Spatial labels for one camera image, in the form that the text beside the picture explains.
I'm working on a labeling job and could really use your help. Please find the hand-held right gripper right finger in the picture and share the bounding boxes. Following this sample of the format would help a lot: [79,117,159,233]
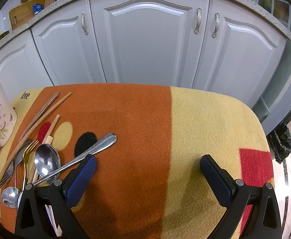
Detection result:
[200,154,282,239]

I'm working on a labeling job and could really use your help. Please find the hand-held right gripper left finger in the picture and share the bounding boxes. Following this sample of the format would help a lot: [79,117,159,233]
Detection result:
[15,154,97,239]

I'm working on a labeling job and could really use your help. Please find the long-handled steel utensil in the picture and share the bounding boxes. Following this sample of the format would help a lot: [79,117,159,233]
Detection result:
[32,133,117,186]

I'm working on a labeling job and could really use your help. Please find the gold fork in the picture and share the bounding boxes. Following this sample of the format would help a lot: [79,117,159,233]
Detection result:
[22,139,39,188]

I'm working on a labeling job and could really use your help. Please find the medium brown chopstick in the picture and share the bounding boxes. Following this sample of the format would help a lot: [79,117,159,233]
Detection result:
[0,92,73,197]

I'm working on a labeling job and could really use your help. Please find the small grey steel spoon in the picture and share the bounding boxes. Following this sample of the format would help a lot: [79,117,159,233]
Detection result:
[1,139,34,208]

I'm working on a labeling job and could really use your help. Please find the silver fork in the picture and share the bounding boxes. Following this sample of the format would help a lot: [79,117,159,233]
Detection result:
[0,166,14,190]

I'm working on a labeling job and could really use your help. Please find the orange yellow dotted mat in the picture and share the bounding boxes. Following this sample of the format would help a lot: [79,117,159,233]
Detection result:
[0,83,274,239]

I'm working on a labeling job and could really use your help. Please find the black trash bag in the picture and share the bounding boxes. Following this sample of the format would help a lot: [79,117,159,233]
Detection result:
[270,122,291,164]

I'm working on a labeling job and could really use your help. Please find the wooden cutting board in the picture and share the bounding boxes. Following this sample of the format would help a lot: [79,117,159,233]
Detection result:
[9,0,46,30]

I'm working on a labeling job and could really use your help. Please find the blue white carton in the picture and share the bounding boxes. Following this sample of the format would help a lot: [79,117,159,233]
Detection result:
[32,4,45,15]

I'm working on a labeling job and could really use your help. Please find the wooden knife block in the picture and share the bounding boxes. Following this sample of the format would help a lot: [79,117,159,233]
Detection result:
[44,0,61,9]

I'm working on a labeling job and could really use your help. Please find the silver cabinet handle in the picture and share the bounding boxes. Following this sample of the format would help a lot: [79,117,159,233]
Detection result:
[211,12,221,38]
[194,8,203,34]
[80,13,89,35]

